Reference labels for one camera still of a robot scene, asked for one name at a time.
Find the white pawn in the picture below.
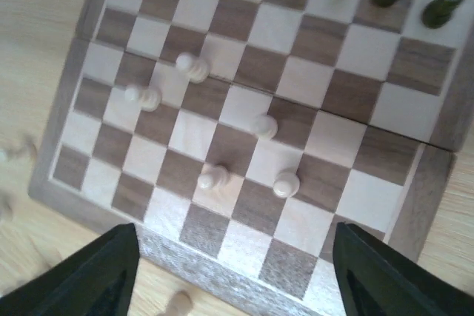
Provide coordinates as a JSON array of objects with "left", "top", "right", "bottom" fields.
[
  {"left": 251, "top": 115, "right": 278, "bottom": 140},
  {"left": 273, "top": 170, "right": 301, "bottom": 199},
  {"left": 197, "top": 166, "right": 230, "bottom": 190},
  {"left": 176, "top": 53, "right": 210, "bottom": 84},
  {"left": 124, "top": 85, "right": 161, "bottom": 112}
]

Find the dark pawn advanced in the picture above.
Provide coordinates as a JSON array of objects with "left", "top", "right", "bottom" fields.
[{"left": 421, "top": 0, "right": 463, "bottom": 29}]

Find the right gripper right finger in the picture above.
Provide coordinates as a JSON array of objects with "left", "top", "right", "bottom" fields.
[{"left": 333, "top": 223, "right": 473, "bottom": 315}]

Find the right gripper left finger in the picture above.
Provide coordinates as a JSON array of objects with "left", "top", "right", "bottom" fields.
[{"left": 1, "top": 223, "right": 140, "bottom": 315}]

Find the wooden chess board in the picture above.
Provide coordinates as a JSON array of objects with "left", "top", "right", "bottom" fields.
[{"left": 29, "top": 0, "right": 473, "bottom": 315}]

